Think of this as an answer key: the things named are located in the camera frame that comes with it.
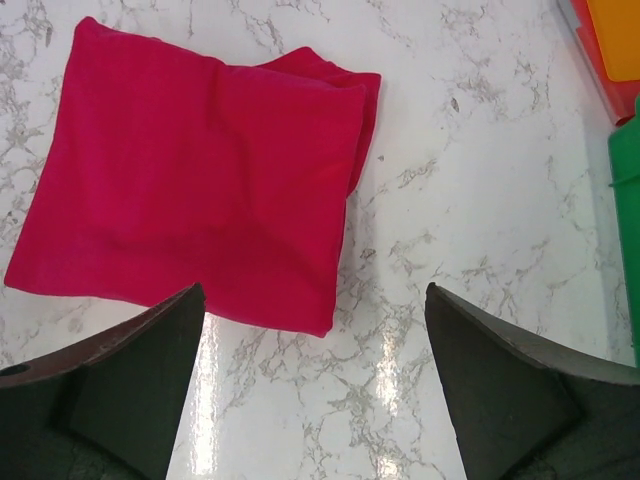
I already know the green plastic tray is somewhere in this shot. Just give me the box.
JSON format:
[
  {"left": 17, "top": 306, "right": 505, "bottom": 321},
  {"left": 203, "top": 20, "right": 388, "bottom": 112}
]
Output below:
[{"left": 608, "top": 98, "right": 640, "bottom": 365}]

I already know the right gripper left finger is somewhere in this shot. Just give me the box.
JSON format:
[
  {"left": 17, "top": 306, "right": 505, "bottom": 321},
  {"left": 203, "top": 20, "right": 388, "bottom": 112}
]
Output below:
[{"left": 1, "top": 284, "right": 205, "bottom": 479}]

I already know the red plastic folder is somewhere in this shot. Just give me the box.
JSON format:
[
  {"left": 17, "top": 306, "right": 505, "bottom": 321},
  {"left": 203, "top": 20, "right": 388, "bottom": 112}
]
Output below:
[{"left": 570, "top": 0, "right": 639, "bottom": 127}]

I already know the magenta t shirt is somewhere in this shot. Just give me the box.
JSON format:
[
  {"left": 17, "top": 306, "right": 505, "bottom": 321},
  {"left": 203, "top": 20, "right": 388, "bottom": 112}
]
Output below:
[{"left": 4, "top": 17, "right": 382, "bottom": 337}]

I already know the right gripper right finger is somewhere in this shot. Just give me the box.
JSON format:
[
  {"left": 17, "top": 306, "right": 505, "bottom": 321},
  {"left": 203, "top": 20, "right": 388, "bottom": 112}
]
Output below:
[{"left": 425, "top": 283, "right": 639, "bottom": 479}]

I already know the orange plastic folder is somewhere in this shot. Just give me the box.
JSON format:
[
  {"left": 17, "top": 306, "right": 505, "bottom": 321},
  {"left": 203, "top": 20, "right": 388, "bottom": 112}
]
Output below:
[{"left": 587, "top": 0, "right": 639, "bottom": 82}]

